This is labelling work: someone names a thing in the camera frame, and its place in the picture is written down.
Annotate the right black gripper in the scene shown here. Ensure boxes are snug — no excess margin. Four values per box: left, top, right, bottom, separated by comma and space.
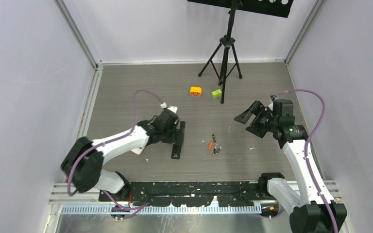
234, 100, 278, 138

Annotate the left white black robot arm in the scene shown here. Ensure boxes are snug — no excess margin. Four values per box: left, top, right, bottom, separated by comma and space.
60, 107, 186, 201

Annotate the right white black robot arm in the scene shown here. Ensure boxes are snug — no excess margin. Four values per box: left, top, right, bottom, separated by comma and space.
234, 99, 347, 233

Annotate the white remote control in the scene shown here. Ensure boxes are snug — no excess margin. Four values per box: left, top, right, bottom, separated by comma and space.
131, 147, 145, 155

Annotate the green block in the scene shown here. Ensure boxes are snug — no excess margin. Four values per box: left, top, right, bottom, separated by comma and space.
211, 89, 222, 98

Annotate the orange yellow plastic object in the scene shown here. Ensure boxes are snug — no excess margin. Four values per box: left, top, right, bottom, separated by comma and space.
189, 86, 203, 96

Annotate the black tripod stand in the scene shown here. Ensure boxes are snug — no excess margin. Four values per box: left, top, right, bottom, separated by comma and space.
198, 0, 243, 104

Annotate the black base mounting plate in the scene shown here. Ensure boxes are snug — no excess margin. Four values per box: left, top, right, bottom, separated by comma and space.
111, 181, 281, 208

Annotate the black perforated panel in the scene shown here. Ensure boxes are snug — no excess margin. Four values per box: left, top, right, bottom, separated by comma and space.
188, 0, 294, 18

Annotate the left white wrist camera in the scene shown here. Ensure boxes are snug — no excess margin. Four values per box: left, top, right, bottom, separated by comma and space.
160, 102, 178, 114

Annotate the aluminium frame rail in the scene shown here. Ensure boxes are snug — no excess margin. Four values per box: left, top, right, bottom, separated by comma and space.
49, 180, 341, 216

